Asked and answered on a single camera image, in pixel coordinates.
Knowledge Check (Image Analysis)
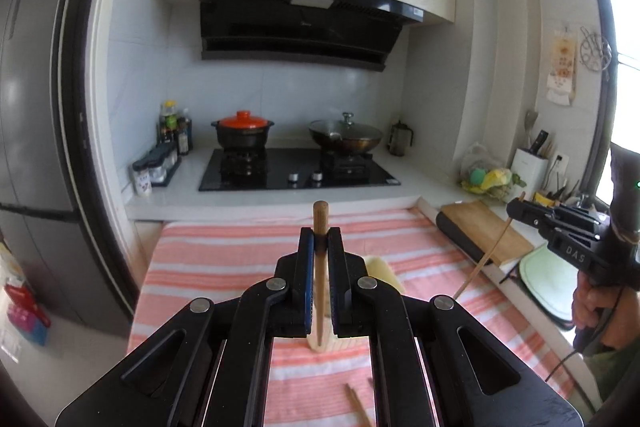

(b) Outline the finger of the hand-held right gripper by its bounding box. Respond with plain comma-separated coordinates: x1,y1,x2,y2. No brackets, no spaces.
506,198,602,228
506,210,609,249

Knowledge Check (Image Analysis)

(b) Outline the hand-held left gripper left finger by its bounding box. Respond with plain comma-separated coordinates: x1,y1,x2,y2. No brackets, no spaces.
56,227,318,427

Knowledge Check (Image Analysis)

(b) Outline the black cable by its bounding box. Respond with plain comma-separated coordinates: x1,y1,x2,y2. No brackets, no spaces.
544,341,584,383

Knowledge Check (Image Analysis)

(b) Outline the cream utensil holder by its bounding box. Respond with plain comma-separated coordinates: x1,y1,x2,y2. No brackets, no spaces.
307,254,402,354

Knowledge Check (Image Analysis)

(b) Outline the dark glass jug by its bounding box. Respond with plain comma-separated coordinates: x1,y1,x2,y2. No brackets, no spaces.
389,120,415,157

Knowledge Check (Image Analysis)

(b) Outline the white knife block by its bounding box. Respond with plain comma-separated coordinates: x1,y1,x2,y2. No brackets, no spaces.
510,148,550,194

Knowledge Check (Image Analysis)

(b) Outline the pink striped tablecloth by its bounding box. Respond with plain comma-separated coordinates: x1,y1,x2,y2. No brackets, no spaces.
127,207,576,427

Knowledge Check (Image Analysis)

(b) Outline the black range hood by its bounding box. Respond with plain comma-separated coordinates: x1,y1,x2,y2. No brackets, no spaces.
192,0,426,72

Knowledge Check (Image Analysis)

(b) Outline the metal steaming rack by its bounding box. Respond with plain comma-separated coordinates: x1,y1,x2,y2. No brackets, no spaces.
580,26,614,80

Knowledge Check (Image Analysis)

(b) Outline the black glass gas stove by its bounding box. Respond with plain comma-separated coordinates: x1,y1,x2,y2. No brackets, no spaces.
198,148,402,192

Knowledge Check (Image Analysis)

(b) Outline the person's right hand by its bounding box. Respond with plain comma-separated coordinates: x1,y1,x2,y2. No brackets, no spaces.
571,274,632,351

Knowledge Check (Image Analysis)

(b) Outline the black wok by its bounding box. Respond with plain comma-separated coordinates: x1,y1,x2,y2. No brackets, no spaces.
308,113,385,156

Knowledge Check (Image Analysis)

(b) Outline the person's right forearm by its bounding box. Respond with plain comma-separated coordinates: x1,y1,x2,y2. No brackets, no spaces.
585,297,640,409

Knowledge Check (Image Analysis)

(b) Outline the grey refrigerator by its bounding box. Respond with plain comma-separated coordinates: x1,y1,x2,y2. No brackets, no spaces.
0,0,103,339

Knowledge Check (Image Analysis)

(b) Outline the window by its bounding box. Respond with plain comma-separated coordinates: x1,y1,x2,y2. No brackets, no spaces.
577,0,640,208

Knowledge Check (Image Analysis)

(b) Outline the black clay pot red lid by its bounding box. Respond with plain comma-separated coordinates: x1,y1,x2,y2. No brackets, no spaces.
211,110,269,152

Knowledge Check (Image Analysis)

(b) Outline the wooden cutting board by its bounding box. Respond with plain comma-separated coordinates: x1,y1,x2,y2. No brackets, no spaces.
440,200,535,267

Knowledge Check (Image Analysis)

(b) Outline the yellow green plastic bag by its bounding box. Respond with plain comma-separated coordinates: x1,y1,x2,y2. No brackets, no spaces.
460,143,527,200

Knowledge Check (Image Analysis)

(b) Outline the white round plate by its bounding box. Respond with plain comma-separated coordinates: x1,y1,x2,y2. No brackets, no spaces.
519,244,582,331

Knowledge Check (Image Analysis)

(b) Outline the wooden spatula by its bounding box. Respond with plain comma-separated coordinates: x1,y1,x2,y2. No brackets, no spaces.
525,109,540,148

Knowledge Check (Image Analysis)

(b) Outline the glass wok lid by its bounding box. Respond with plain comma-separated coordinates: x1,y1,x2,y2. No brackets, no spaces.
310,112,383,140

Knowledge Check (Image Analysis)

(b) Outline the white label spice jar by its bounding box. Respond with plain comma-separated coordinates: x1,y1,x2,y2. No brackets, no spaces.
132,160,153,196

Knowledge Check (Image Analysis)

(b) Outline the brown wooden chopstick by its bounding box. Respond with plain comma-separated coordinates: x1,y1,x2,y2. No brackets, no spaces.
454,192,526,301
312,201,331,346

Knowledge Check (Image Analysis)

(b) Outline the yellow cap bottle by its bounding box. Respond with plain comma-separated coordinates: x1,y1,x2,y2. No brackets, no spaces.
160,101,179,142

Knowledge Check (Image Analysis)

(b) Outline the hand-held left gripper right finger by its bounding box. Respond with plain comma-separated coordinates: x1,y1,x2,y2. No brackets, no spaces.
325,227,585,427

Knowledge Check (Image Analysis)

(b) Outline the wall calendar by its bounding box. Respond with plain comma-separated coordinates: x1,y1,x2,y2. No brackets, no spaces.
545,27,579,108

